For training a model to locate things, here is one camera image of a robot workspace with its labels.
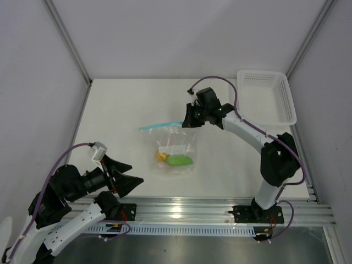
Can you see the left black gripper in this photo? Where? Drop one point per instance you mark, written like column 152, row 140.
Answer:
column 124, row 183

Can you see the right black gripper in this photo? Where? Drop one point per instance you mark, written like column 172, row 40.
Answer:
column 189, row 121

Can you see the clear zip top bag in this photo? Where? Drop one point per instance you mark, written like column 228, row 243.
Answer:
column 173, row 139

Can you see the green toy vegetable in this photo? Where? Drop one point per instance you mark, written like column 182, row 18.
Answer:
column 179, row 160

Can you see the yellow toy fruit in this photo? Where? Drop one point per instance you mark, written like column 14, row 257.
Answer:
column 161, row 156

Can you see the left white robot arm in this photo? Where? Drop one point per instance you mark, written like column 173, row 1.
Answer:
column 39, row 242

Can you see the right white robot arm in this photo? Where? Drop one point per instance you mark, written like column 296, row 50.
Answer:
column 278, row 161

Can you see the white plastic basket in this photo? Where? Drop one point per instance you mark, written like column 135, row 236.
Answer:
column 264, row 98

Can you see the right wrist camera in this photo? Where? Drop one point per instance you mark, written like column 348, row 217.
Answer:
column 192, row 92

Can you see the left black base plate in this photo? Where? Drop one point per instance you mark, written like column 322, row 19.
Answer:
column 127, row 212

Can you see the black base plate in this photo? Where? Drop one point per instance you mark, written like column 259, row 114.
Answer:
column 249, row 214
column 127, row 212

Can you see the aluminium rail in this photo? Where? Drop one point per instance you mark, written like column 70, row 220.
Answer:
column 214, row 212

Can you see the white slotted cable duct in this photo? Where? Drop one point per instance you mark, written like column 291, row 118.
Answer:
column 164, row 229

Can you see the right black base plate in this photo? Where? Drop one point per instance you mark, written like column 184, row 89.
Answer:
column 249, row 214

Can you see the right aluminium frame post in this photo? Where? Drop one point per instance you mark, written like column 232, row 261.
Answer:
column 315, row 28

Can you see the aluminium frame post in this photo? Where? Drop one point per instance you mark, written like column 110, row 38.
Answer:
column 315, row 28
column 67, row 40

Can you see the left aluminium frame post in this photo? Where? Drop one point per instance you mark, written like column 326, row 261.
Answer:
column 67, row 40

